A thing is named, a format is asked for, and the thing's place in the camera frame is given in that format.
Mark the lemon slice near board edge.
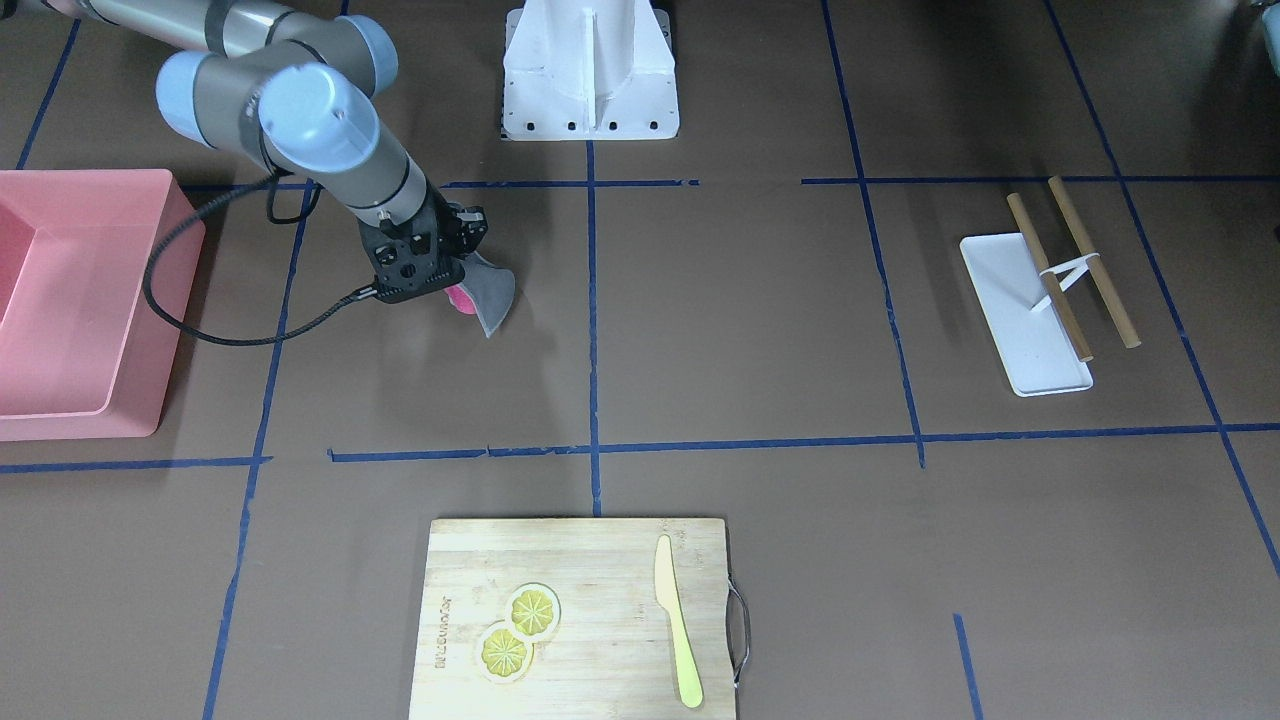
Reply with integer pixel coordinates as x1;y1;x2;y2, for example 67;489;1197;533
474;621;536;684

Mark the white rectangular tray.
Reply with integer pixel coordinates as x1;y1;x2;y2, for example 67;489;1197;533
959;233;1094;397

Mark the yellow plastic knife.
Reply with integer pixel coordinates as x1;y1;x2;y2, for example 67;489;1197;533
653;536;704;708

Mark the wooden rack with two rods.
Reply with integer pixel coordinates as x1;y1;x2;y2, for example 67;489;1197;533
1005;176;1142;364

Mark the lemon slice near board centre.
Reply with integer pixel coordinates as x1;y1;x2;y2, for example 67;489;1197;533
504;582;563;643

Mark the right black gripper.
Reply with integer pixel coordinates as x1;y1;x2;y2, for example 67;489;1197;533
425;195;488;263

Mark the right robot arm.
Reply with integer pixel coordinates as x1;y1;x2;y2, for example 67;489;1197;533
3;1;486;265

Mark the pink plastic bin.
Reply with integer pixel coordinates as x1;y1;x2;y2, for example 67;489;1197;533
1;169;193;441

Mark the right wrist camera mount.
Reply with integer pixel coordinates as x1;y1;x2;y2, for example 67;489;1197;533
357;218;465;304

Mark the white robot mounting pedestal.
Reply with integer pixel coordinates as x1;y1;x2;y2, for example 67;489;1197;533
500;1;681;142

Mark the pink and grey cloth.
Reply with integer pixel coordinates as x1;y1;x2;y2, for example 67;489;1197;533
445;252;516;338

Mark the bamboo cutting board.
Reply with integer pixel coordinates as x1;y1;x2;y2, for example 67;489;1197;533
408;518;739;719

